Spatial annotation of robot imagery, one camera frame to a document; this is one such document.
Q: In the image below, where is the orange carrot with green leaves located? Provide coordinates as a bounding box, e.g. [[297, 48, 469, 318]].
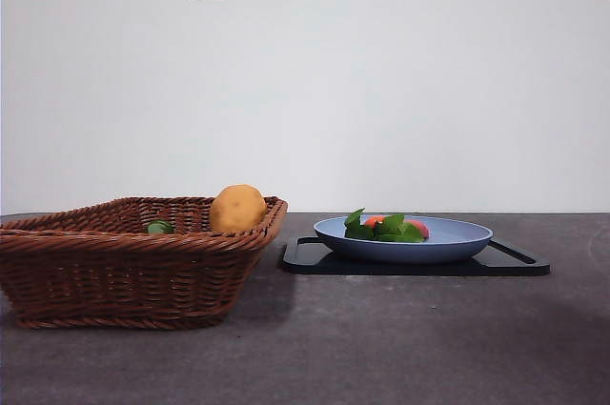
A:
[[344, 208, 432, 244]]

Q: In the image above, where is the brown wicker basket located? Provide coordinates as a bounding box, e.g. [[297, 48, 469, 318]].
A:
[[0, 194, 290, 330]]

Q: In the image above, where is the black rectangular tray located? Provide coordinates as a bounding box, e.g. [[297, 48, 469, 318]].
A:
[[282, 235, 552, 277]]

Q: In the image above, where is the blue round plate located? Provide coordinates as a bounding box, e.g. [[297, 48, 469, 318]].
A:
[[313, 215, 495, 266]]

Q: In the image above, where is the yellow-brown potato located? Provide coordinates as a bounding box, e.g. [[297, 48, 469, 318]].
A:
[[209, 184, 269, 234]]

